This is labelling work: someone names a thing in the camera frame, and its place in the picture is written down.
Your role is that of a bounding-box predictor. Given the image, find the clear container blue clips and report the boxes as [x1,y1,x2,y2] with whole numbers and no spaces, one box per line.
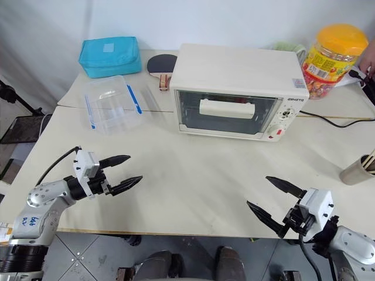
[81,74,144,138]

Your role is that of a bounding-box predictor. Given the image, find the yellow jar lid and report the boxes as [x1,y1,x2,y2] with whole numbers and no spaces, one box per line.
[315,23,369,63]

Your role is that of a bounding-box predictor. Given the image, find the black tripod stand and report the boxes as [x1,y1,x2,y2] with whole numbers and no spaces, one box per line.
[0,78,45,116]

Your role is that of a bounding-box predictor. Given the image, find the black power cable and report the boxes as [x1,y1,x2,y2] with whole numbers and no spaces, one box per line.
[298,110,375,129]

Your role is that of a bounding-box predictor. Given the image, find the white timer knob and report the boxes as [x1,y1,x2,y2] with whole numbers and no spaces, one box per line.
[267,124,287,141]

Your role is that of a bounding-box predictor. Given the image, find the clear candy jar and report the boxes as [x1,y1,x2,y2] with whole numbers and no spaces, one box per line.
[301,43,360,101]

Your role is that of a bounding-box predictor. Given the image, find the white oven door handle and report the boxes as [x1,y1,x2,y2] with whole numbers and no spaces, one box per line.
[199,98,255,119]

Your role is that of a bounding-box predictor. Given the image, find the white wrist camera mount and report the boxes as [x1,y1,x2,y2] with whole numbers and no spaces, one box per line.
[72,149,102,200]
[298,188,335,242]

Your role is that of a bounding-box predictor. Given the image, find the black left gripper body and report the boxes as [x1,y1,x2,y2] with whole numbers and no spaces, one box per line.
[87,168,115,197]

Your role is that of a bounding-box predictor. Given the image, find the black clip device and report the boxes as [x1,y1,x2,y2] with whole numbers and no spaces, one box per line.
[349,68,375,86]

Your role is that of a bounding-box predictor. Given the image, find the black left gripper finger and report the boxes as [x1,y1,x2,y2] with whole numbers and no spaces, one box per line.
[98,155,131,170]
[108,174,144,196]

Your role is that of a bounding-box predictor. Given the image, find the white cable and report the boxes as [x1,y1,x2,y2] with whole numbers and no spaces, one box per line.
[39,112,53,139]

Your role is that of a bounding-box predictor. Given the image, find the cream white toaster oven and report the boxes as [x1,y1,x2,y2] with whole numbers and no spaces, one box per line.
[169,43,311,143]

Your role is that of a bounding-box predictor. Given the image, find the beige chopstick holder cup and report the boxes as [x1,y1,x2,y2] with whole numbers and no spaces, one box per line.
[339,155,375,186]

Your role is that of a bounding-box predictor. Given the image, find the light green mug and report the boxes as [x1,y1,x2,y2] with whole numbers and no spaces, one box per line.
[271,40,307,64]

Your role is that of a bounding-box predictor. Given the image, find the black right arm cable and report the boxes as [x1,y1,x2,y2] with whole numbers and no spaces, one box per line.
[298,231,322,281]

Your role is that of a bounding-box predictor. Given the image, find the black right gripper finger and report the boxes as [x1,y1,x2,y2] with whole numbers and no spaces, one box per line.
[265,175,307,198]
[246,200,289,239]

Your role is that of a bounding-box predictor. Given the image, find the black table tennis paddle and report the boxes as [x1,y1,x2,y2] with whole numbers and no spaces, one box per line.
[146,54,179,92]

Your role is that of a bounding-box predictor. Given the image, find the bystander bare hand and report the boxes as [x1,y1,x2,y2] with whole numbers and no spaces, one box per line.
[359,52,375,76]

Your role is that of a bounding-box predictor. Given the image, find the small cream oven knob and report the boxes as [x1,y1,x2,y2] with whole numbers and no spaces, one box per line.
[279,107,296,121]

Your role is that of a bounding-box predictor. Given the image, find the blue fabric pouch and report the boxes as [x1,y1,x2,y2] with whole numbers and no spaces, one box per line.
[77,36,143,79]

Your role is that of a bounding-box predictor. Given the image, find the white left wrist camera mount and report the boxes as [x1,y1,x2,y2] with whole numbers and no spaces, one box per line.
[72,149,102,200]

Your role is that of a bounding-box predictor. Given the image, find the glass oven door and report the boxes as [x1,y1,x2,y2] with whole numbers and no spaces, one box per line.
[174,89,284,138]

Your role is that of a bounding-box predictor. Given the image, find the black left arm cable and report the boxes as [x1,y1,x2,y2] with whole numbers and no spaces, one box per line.
[35,146,82,187]

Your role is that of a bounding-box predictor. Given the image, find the dark rounded robot leg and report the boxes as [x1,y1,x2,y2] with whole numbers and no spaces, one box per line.
[215,245,246,281]
[133,250,184,281]

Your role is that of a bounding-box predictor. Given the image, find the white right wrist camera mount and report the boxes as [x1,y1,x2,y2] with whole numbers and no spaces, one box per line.
[298,188,335,242]

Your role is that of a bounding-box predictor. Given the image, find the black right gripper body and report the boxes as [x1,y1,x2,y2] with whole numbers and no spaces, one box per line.
[281,204,312,238]

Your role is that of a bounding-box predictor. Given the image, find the white paper sheet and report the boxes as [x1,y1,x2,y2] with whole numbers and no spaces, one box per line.
[333,70,364,88]

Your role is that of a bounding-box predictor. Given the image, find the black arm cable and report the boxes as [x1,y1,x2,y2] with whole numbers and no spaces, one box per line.
[298,231,322,281]
[35,146,82,187]

